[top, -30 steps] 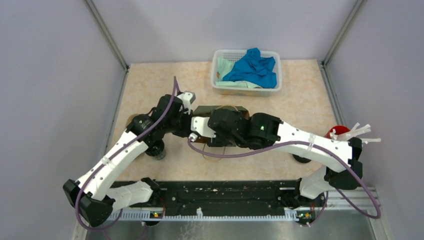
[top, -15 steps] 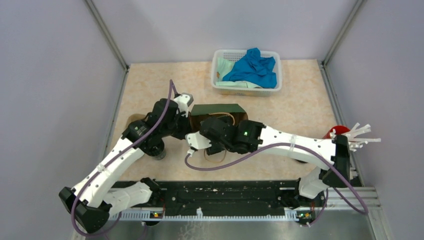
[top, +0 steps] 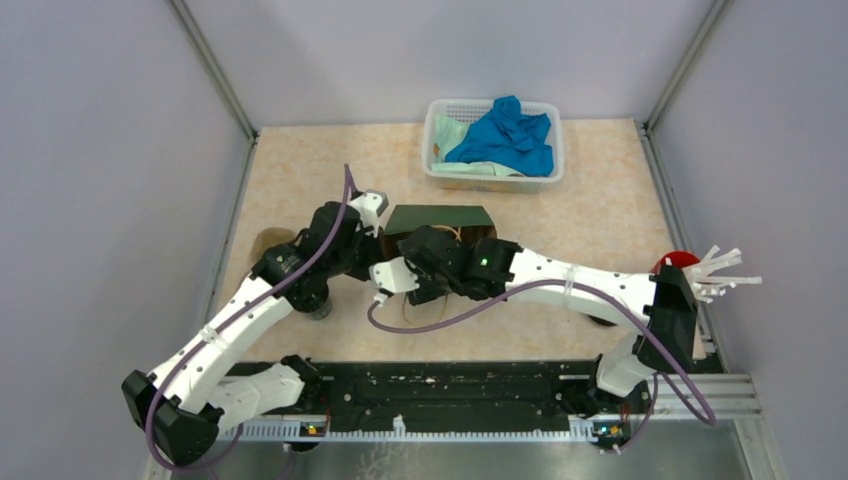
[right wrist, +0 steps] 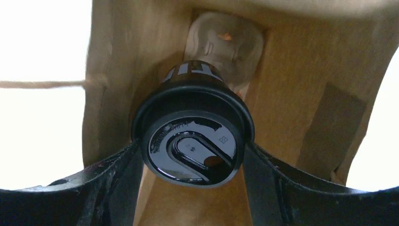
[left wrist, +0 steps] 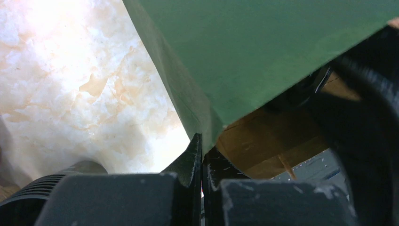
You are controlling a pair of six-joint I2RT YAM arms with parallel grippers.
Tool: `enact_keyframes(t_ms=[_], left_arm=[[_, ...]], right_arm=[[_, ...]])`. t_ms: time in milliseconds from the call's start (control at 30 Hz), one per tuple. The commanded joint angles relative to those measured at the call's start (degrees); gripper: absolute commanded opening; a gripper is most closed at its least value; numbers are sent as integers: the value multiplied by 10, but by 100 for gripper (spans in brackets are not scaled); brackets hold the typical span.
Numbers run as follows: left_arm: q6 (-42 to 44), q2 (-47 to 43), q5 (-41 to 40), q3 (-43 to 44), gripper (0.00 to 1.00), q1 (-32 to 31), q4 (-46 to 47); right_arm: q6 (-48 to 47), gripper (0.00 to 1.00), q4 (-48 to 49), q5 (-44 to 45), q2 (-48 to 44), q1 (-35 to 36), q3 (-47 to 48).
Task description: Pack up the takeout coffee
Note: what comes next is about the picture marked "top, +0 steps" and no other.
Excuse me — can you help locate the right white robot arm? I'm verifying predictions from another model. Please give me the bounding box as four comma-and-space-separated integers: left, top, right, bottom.
388, 226, 698, 412

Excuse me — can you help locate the cardboard cup carrier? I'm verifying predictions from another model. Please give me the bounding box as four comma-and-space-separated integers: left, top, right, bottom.
248, 227, 297, 266

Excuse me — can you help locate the light green cloth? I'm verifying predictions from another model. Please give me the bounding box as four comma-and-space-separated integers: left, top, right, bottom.
430, 114, 522, 177

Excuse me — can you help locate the blue cloth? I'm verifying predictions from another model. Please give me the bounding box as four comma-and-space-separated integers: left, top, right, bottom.
445, 96, 555, 177

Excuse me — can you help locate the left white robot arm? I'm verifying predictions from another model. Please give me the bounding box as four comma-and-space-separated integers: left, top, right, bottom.
121, 191, 388, 468

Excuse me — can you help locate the white plastic basket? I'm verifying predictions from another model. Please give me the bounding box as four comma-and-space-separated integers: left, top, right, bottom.
420, 98, 566, 193

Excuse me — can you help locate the white cable duct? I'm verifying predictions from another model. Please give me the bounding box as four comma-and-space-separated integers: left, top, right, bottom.
218, 415, 627, 444

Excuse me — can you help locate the green brown paper bag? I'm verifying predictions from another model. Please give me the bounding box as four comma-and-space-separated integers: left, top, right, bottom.
380, 204, 498, 329

